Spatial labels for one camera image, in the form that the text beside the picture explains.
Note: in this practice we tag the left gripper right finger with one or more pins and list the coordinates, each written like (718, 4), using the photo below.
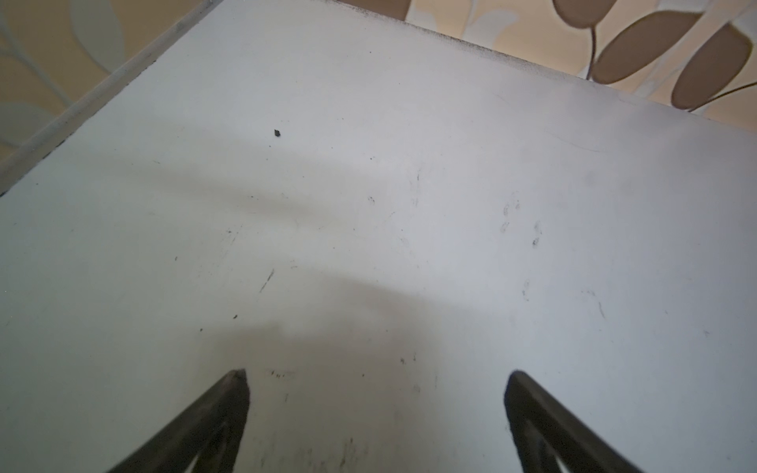
(548, 436)

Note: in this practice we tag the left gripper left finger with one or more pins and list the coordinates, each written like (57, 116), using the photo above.
(205, 437)

